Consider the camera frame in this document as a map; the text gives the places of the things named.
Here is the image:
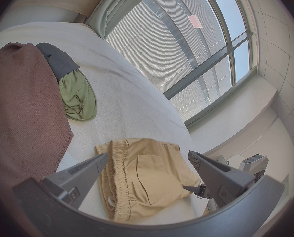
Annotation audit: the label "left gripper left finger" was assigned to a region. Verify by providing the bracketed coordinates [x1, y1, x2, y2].
[41, 153, 109, 205]

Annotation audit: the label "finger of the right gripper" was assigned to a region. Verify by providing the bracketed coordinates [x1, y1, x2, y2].
[183, 185, 200, 194]

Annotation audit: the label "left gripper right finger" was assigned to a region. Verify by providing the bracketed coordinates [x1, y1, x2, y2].
[188, 150, 256, 208]

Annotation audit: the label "tan shorts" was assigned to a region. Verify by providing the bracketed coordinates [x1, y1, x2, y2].
[94, 138, 202, 223]

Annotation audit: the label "bed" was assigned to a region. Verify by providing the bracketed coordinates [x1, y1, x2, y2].
[0, 0, 204, 222]

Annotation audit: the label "green garment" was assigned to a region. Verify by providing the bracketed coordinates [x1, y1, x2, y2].
[58, 69, 98, 121]

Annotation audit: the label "brown shorts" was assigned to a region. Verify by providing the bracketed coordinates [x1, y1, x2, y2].
[0, 43, 74, 231]

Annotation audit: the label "black garment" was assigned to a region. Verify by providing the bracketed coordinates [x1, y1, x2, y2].
[36, 43, 80, 79]

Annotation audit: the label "window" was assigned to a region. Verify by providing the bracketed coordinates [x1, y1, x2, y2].
[105, 0, 258, 128]

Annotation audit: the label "grey-green curtain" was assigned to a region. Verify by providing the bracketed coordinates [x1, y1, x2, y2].
[86, 0, 167, 40]

